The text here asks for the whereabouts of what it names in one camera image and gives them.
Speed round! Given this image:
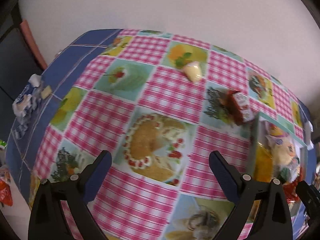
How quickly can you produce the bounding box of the yellow transparent snack packet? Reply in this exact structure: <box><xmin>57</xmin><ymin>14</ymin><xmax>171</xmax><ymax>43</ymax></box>
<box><xmin>253</xmin><ymin>143</ymin><xmax>273</xmax><ymax>183</ymax></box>

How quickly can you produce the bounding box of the clear yellow cake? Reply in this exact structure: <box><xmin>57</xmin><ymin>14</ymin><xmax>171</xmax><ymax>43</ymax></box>
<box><xmin>265</xmin><ymin>135</ymin><xmax>300</xmax><ymax>172</ymax></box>

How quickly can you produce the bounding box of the crumpled blue white wrapper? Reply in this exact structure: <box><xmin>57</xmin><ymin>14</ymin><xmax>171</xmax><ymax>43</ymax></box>
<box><xmin>12</xmin><ymin>74</ymin><xmax>52</xmax><ymax>140</ymax></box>

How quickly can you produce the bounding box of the red white chocolate packet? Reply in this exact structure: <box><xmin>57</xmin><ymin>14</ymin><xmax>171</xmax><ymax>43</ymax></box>
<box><xmin>222</xmin><ymin>89</ymin><xmax>254</xmax><ymax>126</ymax></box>

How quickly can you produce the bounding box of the orange snack bag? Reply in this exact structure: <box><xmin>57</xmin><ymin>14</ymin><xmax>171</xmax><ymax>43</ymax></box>
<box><xmin>0</xmin><ymin>165</ymin><xmax>13</xmax><ymax>206</ymax></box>

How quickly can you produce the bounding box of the yellow jelly cup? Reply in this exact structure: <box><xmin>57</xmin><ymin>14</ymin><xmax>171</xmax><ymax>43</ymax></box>
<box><xmin>183</xmin><ymin>61</ymin><xmax>202</xmax><ymax>83</ymax></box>

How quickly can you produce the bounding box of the white tray green rim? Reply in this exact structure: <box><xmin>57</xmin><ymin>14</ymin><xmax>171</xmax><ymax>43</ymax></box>
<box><xmin>246</xmin><ymin>112</ymin><xmax>308</xmax><ymax>185</ymax></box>

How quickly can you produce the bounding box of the red crinkled candy wrapper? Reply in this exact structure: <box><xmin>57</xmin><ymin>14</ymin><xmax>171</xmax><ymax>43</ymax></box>
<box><xmin>283</xmin><ymin>179</ymin><xmax>299</xmax><ymax>204</ymax></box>

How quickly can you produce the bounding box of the pink checkered picture tablecloth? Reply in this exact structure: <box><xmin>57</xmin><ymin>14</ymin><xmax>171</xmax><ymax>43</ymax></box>
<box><xmin>5</xmin><ymin>29</ymin><xmax>305</xmax><ymax>239</ymax></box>

